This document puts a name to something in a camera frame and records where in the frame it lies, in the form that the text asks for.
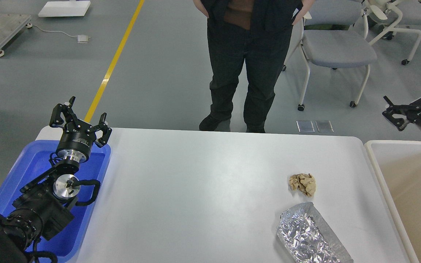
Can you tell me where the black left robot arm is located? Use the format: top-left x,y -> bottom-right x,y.
0,96 -> 112,263

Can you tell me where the standing person in black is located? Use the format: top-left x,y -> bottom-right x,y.
194,0 -> 314,133

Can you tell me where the crumpled brown paper ball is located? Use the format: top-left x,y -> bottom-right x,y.
288,173 -> 317,198

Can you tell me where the right metal floor plate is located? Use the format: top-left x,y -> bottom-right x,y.
315,120 -> 334,133

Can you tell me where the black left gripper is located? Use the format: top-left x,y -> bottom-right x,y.
49,96 -> 113,163

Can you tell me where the white power adapter with cable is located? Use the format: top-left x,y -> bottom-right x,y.
28,23 -> 91,43

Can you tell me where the beige plastic bin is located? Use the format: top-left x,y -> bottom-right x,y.
365,140 -> 421,263

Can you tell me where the grey white chair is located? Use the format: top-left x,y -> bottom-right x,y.
286,0 -> 377,111

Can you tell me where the metal floor plate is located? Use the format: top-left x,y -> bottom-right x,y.
296,120 -> 315,133
315,120 -> 334,133

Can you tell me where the left metal floor plate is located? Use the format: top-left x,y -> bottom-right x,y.
296,120 -> 315,133

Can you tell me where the white flat board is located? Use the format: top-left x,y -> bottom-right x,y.
38,0 -> 91,17

